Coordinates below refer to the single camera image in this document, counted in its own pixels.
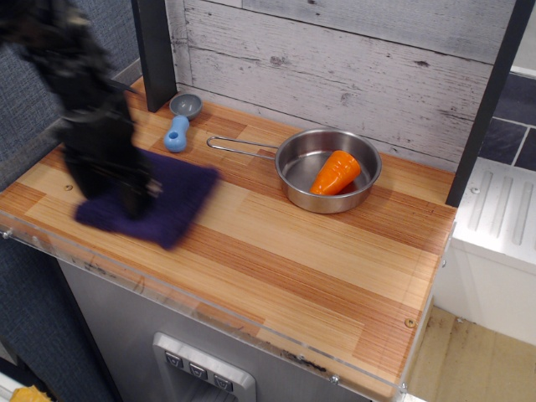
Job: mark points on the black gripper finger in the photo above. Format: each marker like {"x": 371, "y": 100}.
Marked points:
{"x": 136, "y": 195}
{"x": 89, "y": 176}

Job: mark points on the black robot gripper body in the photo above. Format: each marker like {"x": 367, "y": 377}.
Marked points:
{"x": 104, "y": 135}

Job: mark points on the purple towel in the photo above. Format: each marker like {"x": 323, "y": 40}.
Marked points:
{"x": 167, "y": 218}

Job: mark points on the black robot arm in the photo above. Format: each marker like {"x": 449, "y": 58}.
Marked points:
{"x": 55, "y": 37}

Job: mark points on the clear acrylic front guard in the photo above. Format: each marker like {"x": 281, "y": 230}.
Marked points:
{"x": 370, "y": 386}

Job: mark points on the blue grey toy scoop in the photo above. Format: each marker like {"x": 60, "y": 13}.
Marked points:
{"x": 185, "y": 108}

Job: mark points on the silver toy fridge cabinet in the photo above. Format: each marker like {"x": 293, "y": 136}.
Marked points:
{"x": 124, "y": 324}

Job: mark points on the silver button control panel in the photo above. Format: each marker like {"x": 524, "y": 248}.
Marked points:
{"x": 190, "y": 374}

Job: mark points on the small steel pan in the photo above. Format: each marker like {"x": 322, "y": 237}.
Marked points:
{"x": 299, "y": 159}

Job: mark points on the orange toy carrot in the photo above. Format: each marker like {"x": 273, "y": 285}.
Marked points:
{"x": 339, "y": 170}

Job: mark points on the yellow object on floor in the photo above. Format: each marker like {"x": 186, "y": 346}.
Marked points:
{"x": 29, "y": 394}

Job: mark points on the white toy sink unit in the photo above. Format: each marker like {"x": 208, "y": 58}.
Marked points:
{"x": 488, "y": 270}

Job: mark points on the left black vertical post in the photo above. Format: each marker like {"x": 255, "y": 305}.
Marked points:
{"x": 156, "y": 56}

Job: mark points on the black vertical post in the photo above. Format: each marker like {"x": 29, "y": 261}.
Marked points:
{"x": 156, "y": 56}
{"x": 512, "y": 38}

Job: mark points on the right black vertical post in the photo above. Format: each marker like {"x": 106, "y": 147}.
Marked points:
{"x": 512, "y": 38}

